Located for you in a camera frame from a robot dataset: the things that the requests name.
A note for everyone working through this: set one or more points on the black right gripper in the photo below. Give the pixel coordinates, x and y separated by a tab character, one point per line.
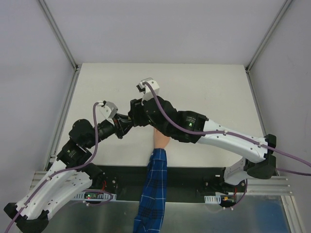
134	112

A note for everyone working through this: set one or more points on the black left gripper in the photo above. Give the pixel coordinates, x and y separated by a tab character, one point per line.
119	128

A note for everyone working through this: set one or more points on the blue plaid sleeve forearm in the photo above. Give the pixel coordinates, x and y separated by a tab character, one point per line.
151	208

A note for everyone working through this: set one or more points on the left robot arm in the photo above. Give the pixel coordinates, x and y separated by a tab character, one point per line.
63	170

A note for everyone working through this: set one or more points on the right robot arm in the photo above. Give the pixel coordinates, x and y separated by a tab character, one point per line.
190	127

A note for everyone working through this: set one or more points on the person's hand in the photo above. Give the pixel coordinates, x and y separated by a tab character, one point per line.
160	140

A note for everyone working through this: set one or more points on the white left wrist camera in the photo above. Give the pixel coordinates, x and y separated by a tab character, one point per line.
107	109

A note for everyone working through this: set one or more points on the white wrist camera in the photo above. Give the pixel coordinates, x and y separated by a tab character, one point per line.
149	87
107	109

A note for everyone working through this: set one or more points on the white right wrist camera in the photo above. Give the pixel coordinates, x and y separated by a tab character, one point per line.
149	87

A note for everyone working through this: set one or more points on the left white cable duct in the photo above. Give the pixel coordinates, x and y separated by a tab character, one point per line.
94	196

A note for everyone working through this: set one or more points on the white cable duct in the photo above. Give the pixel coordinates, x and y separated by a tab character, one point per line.
94	196
212	199

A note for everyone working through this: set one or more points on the aluminium table edge rail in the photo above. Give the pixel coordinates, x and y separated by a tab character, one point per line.
62	119

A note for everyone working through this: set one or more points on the right white cable duct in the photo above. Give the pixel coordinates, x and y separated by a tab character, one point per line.
212	199

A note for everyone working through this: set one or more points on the left aluminium frame post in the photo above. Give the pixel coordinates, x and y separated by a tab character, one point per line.
57	33

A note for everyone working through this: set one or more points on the aluminium frame post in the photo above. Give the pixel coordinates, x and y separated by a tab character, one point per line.
57	33
269	33

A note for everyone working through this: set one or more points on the right aluminium frame post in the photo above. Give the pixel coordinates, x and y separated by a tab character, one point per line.
269	33

